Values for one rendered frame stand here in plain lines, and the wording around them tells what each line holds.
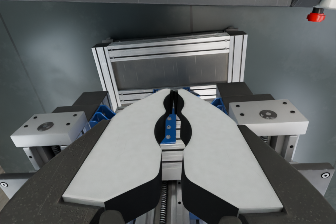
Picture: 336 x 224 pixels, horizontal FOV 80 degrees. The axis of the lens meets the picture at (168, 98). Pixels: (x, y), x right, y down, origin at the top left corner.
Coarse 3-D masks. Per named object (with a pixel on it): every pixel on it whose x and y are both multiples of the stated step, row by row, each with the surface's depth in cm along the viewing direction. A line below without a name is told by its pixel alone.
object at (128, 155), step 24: (168, 96) 11; (120, 120) 9; (144, 120) 9; (96, 144) 8; (120, 144) 8; (144, 144) 8; (96, 168) 7; (120, 168) 7; (144, 168) 7; (72, 192) 6; (96, 192) 6; (120, 192) 6; (144, 192) 6
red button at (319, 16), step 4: (316, 8) 47; (320, 8) 46; (312, 12) 48; (316, 12) 47; (320, 12) 46; (308, 16) 48; (312, 16) 47; (316, 16) 46; (320, 16) 46; (324, 16) 46; (308, 20) 48; (312, 20) 48; (316, 20) 47; (320, 20) 47
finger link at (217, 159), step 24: (192, 96) 11; (192, 120) 9; (216, 120) 9; (192, 144) 8; (216, 144) 8; (240, 144) 8; (192, 168) 7; (216, 168) 7; (240, 168) 7; (192, 192) 6; (216, 192) 6; (240, 192) 6; (264, 192) 6; (216, 216) 6
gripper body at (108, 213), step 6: (108, 210) 5; (114, 210) 5; (102, 216) 5; (108, 216) 5; (114, 216) 5; (120, 216) 5; (228, 216) 5; (234, 216) 5; (102, 222) 5; (108, 222) 5; (114, 222) 5; (120, 222) 5; (222, 222) 5; (228, 222) 5; (234, 222) 5; (240, 222) 5
